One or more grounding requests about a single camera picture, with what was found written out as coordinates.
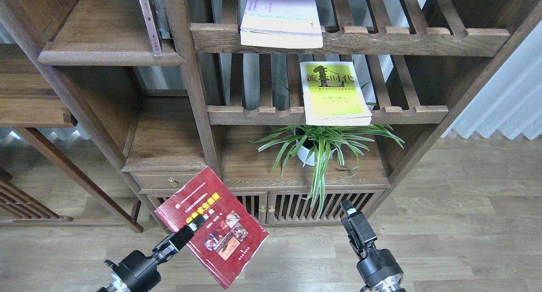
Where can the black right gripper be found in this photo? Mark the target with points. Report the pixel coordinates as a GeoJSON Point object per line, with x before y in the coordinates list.
{"type": "Point", "coordinates": [378, 268]}

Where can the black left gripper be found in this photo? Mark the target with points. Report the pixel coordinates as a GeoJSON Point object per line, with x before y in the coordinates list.
{"type": "Point", "coordinates": [138, 273]}

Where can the red paperback book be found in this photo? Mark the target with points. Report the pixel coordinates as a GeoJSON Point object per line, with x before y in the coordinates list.
{"type": "Point", "coordinates": [230, 236]}

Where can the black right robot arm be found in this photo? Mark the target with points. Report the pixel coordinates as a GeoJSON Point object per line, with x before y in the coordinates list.
{"type": "Point", "coordinates": [378, 268]}

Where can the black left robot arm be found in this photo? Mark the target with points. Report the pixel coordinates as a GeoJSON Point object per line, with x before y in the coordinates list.
{"type": "Point", "coordinates": [138, 273]}

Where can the green spider plant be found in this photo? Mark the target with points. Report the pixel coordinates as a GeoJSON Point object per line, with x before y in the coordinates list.
{"type": "Point", "coordinates": [347, 141]}

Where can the white plant pot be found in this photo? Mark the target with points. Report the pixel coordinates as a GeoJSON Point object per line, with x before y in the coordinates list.
{"type": "Point", "coordinates": [305, 154]}

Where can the dark wooden bookshelf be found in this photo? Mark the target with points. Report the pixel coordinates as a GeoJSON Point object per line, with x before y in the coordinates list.
{"type": "Point", "coordinates": [198, 104]}

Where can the yellow green paperback book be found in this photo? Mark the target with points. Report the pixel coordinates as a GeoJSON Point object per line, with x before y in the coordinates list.
{"type": "Point", "coordinates": [333, 95]}

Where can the dark wooden slatted bench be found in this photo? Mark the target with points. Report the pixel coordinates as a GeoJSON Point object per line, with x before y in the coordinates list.
{"type": "Point", "coordinates": [24, 209]}

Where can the white curtain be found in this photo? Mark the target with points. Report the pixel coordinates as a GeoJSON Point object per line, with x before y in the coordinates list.
{"type": "Point", "coordinates": [511, 102]}

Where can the thin upright book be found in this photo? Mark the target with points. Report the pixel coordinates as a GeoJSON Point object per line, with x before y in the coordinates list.
{"type": "Point", "coordinates": [149, 14]}

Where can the white lavender paperback book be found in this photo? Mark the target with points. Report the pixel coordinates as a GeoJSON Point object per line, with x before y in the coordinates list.
{"type": "Point", "coordinates": [290, 24]}

